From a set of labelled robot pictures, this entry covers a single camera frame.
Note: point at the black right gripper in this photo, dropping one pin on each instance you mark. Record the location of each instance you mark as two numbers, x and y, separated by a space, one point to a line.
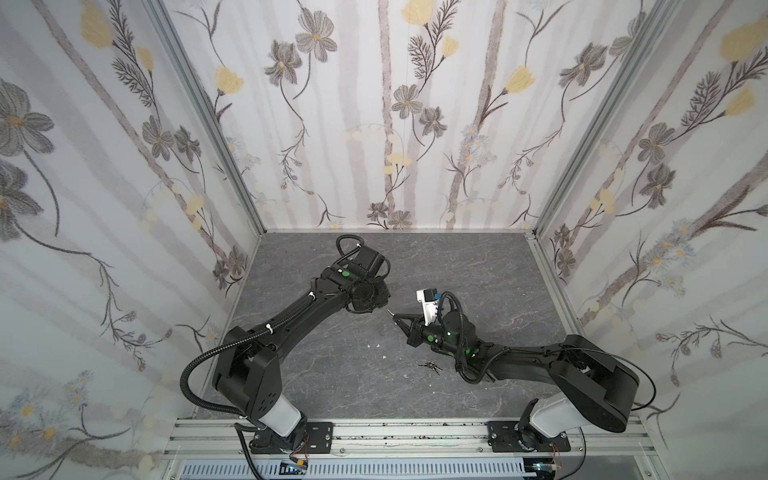
414 330

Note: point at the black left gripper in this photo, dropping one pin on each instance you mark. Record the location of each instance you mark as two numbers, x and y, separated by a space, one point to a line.
377 298

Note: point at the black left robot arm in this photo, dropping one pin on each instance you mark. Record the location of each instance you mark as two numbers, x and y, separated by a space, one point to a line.
248 371

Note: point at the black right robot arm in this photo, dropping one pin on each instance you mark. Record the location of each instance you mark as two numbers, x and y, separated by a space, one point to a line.
594 388

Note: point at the dark key bunch right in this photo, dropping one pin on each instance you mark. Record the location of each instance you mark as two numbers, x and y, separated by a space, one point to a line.
432 366

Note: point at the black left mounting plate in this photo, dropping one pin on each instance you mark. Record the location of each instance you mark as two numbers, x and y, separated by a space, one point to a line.
318 438

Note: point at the black mounting plate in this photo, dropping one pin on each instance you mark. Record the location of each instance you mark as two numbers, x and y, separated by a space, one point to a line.
503 437
318 438

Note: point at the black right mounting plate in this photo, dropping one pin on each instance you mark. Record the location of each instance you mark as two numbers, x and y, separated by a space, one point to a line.
503 437

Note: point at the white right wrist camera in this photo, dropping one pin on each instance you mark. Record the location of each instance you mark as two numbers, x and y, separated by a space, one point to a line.
429 299

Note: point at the white slotted cable duct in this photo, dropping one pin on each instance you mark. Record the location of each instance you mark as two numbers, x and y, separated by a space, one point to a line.
397 468

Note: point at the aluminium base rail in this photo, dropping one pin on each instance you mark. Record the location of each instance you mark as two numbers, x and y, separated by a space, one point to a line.
402 438

